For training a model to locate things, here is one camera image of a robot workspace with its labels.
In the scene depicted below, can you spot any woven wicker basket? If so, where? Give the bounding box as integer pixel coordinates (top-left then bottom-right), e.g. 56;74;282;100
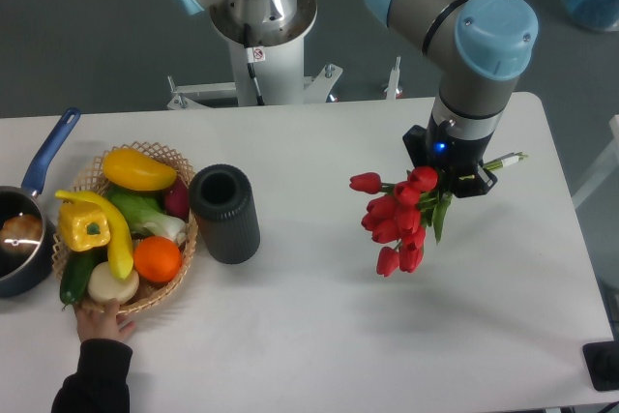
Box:
52;141;198;314

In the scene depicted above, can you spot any brown patty in pan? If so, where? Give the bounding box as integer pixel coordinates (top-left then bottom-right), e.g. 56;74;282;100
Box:
1;214;43;254

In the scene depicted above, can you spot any yellow bell pepper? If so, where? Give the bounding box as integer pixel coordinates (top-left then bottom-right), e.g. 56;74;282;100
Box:
58;202;111;252

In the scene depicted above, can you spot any green bok choy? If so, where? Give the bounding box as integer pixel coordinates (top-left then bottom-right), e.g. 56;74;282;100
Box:
104;185;187;245

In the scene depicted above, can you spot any dark grey ribbed vase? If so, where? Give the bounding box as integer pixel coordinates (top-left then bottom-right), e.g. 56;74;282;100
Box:
189;163;260;265

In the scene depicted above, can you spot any white round bun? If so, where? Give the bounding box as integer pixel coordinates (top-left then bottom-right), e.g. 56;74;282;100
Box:
87;262;139;304

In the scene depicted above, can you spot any black device at edge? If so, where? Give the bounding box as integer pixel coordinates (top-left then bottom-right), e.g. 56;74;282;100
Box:
582;340;618;392

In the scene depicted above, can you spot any green cucumber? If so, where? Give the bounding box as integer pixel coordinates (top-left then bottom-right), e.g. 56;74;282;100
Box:
59;249;105;307

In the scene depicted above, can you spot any black sleeved forearm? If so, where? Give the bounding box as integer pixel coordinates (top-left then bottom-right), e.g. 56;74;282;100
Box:
51;339;133;412

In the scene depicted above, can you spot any yellow banana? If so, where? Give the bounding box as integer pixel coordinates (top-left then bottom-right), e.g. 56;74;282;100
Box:
55;190;133;280

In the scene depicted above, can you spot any blue saucepan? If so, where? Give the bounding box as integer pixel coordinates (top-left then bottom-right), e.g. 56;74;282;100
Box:
1;107;81;298

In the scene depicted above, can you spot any black cable on pedestal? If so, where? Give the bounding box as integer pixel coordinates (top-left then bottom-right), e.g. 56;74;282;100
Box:
243;23;266;106

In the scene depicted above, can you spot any orange fruit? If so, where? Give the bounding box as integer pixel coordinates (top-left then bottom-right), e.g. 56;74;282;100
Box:
133;236;183;283

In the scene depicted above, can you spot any yellow mango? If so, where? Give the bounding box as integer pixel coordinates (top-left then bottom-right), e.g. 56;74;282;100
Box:
103;148;177;192

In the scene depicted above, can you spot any red tulip bouquet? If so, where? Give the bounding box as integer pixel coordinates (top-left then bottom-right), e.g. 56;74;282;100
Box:
348;153;529;279

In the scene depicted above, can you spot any red purple radish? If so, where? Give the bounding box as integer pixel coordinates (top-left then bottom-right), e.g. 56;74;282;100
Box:
162;176;190;221

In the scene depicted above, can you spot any person's hand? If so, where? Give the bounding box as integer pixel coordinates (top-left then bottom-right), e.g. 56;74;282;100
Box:
74;299;136;342

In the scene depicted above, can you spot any white furniture edge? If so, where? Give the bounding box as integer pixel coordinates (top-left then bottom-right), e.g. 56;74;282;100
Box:
572;115;618;210

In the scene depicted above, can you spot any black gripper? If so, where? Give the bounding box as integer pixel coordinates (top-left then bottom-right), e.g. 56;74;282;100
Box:
402;107;500;198

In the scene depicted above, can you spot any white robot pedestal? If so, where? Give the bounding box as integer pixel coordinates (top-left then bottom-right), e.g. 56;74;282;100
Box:
167;0;342;110

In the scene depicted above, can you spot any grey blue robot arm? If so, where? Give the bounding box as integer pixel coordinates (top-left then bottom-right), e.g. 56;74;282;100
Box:
178;0;538;198

